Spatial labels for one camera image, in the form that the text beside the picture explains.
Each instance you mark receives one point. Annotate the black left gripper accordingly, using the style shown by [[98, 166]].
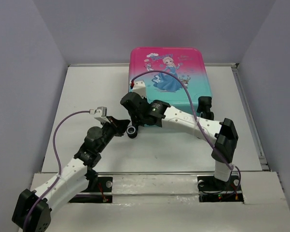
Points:
[[120, 125]]

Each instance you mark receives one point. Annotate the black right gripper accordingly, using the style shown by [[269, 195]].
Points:
[[133, 115]]

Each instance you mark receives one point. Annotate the pink and teal kids suitcase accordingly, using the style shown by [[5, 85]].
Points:
[[175, 75]]

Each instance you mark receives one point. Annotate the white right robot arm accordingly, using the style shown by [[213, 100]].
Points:
[[221, 136]]

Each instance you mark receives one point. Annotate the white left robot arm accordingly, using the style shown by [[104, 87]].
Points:
[[34, 208]]

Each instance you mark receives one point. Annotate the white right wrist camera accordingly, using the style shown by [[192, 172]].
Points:
[[138, 87]]

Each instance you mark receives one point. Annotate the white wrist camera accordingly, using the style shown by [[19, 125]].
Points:
[[100, 114], [138, 87]]

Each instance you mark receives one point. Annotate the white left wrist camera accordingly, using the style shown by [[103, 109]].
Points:
[[100, 114]]

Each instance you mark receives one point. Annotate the silver aluminium rail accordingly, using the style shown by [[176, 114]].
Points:
[[178, 172]]

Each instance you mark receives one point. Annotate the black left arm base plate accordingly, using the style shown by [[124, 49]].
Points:
[[100, 192]]

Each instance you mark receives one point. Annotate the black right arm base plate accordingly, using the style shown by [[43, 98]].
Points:
[[212, 190]]

